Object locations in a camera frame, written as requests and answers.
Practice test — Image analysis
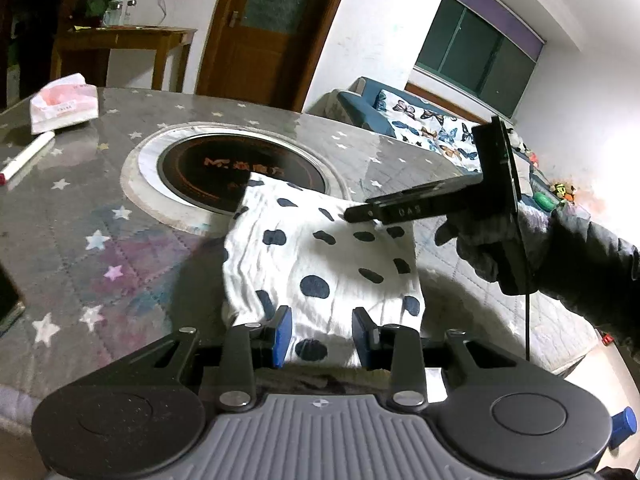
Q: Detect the butterfly print blanket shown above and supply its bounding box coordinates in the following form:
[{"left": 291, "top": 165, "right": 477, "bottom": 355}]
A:
[{"left": 374, "top": 89, "right": 483, "bottom": 173}]

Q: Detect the person's right hand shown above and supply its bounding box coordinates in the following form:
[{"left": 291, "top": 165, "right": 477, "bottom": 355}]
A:
[{"left": 434, "top": 211, "right": 504, "bottom": 294}]

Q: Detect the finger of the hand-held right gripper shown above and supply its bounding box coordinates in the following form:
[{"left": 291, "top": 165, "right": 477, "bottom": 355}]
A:
[{"left": 344, "top": 172, "right": 482, "bottom": 224}]

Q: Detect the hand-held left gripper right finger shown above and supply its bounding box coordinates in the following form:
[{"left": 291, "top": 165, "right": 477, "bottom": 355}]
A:
[{"left": 351, "top": 307, "right": 506, "bottom": 412}]

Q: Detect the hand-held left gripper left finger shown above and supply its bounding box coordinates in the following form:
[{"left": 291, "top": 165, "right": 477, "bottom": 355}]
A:
[{"left": 120, "top": 306, "right": 293, "bottom": 413}]

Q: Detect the dark flat phone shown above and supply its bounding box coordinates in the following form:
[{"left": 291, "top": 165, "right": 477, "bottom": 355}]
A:
[{"left": 0, "top": 260, "right": 27, "bottom": 337}]

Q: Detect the blue sofa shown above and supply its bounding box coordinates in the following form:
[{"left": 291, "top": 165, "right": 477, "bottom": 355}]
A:
[{"left": 334, "top": 76, "right": 551, "bottom": 196}]

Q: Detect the round black induction cooktop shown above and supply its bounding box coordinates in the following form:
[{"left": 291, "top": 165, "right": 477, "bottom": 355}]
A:
[{"left": 121, "top": 120, "right": 352, "bottom": 237}]

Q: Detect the black white plush toy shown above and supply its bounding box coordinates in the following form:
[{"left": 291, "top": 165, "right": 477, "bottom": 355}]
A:
[{"left": 508, "top": 127, "right": 532, "bottom": 155}]

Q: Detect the brown wooden door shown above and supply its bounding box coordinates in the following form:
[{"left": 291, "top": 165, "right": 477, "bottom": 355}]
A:
[{"left": 194, "top": 0, "right": 359, "bottom": 112}]

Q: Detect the white marker pen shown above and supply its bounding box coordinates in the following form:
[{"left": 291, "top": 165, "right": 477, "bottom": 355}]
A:
[{"left": 0, "top": 131, "right": 56, "bottom": 187}]

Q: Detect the white tissue packet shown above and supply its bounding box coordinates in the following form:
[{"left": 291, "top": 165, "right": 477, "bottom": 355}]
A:
[{"left": 30, "top": 73, "right": 100, "bottom": 135}]

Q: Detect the white polka dot garment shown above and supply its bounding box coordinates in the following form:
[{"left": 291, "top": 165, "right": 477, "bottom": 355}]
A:
[{"left": 222, "top": 172, "right": 427, "bottom": 369}]

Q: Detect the dark sliding window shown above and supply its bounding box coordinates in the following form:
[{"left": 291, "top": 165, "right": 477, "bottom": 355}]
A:
[{"left": 414, "top": 0, "right": 546, "bottom": 119}]

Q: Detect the glass jar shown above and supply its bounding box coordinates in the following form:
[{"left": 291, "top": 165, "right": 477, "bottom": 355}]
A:
[{"left": 102, "top": 0, "right": 126, "bottom": 27}]

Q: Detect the wooden side table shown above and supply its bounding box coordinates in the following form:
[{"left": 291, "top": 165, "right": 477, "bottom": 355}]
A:
[{"left": 50, "top": 24, "right": 199, "bottom": 94}]

